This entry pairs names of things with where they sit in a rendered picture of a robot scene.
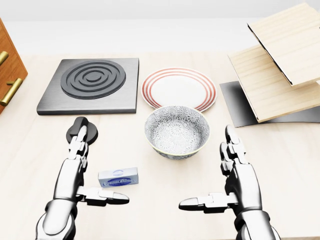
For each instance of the red-brown wooden cabinet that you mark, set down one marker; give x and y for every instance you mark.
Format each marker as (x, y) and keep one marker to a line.
(15, 67)

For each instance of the round black stove knob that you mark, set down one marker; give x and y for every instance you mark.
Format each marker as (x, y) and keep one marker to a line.
(91, 133)

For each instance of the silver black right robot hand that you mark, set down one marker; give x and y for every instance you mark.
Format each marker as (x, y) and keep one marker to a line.
(246, 185)

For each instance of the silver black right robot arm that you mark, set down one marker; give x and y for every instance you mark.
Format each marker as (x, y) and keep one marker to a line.
(257, 226)

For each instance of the flat dark stove plate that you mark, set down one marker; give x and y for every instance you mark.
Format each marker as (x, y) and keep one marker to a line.
(100, 100)

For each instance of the white plate with red rings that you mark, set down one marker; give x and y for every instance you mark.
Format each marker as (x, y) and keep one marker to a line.
(178, 87)

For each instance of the grey patterned bowl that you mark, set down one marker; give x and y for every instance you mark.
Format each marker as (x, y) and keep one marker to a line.
(176, 135)

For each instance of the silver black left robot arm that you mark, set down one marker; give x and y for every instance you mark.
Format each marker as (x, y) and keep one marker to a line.
(56, 220)

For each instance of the pale wooden slat tray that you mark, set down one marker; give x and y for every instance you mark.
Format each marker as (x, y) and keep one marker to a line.
(272, 82)

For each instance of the blue cream cheese box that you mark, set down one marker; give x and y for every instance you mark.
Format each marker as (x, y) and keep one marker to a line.
(118, 178)

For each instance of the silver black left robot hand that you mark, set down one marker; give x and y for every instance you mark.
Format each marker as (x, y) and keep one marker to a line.
(67, 180)

